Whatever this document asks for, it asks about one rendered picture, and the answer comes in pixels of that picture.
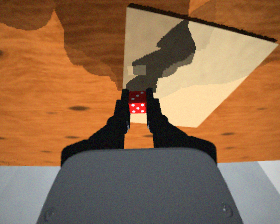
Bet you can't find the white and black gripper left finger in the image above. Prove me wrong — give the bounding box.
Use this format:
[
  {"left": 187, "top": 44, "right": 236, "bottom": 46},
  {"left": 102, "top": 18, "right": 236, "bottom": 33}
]
[{"left": 60, "top": 89, "right": 131, "bottom": 168}]

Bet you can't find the beige flat mat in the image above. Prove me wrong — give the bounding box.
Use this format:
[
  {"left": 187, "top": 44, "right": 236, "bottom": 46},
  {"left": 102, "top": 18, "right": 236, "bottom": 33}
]
[{"left": 123, "top": 7, "right": 279, "bottom": 127}]

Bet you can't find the red die with white pips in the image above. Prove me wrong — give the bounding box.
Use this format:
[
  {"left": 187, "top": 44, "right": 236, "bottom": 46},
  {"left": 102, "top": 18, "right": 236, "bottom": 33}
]
[{"left": 128, "top": 91, "right": 147, "bottom": 114}]

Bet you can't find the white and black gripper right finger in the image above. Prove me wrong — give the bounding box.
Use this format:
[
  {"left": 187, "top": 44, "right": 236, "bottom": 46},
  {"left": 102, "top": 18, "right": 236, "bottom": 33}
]
[{"left": 146, "top": 88, "right": 217, "bottom": 164}]

